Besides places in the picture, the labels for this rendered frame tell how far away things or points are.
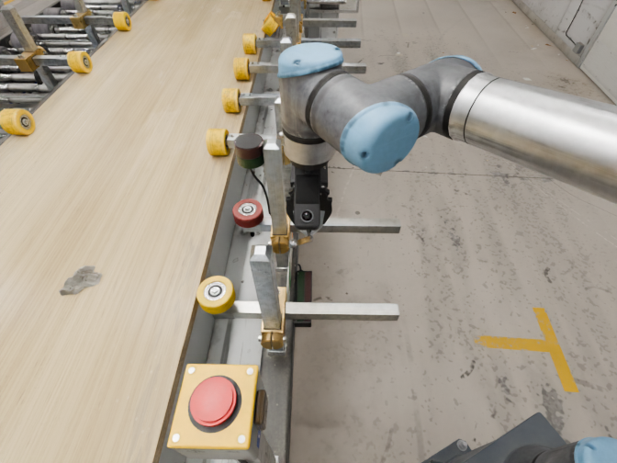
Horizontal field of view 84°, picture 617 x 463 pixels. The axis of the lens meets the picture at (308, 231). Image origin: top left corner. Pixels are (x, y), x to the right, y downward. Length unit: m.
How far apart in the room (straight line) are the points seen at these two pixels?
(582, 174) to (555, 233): 2.08
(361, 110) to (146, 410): 0.60
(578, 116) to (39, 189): 1.20
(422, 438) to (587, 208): 1.83
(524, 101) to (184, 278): 0.70
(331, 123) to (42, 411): 0.69
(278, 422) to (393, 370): 0.90
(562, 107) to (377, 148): 0.19
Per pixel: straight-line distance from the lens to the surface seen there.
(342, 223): 0.94
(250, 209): 0.92
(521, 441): 1.10
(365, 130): 0.41
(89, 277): 0.90
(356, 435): 1.59
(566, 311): 2.18
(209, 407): 0.34
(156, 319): 0.79
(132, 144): 1.27
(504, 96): 0.47
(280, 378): 0.90
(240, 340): 1.03
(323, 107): 0.46
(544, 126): 0.45
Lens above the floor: 1.56
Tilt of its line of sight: 49 degrees down
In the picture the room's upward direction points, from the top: straight up
